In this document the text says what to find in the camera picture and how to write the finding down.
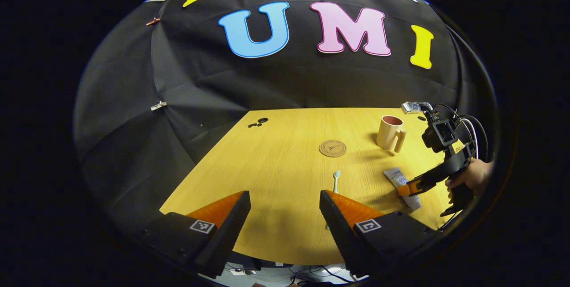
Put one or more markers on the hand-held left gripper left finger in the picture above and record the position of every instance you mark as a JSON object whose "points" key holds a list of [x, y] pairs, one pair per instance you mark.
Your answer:
{"points": [[231, 229]]}

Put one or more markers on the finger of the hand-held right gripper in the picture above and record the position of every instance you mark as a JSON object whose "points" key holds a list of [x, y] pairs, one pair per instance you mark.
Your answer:
{"points": [[409, 187]]}

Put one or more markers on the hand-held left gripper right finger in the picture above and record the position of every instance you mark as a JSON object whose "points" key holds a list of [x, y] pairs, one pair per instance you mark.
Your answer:
{"points": [[334, 229]]}

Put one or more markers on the white toothpaste tube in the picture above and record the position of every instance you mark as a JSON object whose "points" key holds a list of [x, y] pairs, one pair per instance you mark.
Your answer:
{"points": [[394, 175]]}

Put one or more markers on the pale blue toothbrush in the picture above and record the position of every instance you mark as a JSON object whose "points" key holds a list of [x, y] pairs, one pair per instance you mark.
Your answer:
{"points": [[336, 182]]}

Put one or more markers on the round cork coaster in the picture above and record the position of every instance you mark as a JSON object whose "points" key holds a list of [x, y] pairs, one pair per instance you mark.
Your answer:
{"points": [[332, 148]]}

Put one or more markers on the wooden desktop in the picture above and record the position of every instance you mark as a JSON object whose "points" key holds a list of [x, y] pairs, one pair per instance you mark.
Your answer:
{"points": [[276, 180]]}

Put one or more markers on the silver cloth clip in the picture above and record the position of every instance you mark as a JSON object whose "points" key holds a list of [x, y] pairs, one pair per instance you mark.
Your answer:
{"points": [[158, 106]]}

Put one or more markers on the black backdrop cloth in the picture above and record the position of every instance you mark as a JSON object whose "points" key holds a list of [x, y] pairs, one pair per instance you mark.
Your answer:
{"points": [[267, 82]]}

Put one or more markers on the copper cloth clip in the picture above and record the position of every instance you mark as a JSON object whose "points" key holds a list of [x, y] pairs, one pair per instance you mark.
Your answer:
{"points": [[152, 21]]}

